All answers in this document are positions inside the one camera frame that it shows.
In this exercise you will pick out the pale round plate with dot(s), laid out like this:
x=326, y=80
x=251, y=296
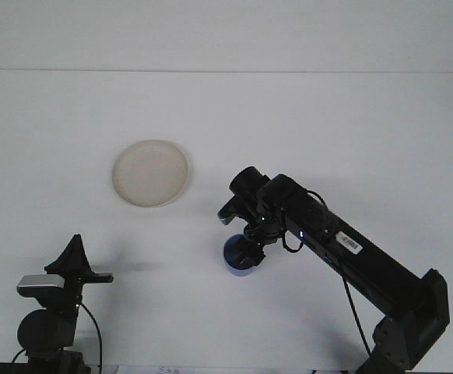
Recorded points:
x=150, y=173

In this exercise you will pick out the white paper sheet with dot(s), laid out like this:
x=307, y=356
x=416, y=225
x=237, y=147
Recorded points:
x=152, y=370

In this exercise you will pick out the pale blue cup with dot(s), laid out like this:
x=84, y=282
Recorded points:
x=231, y=253

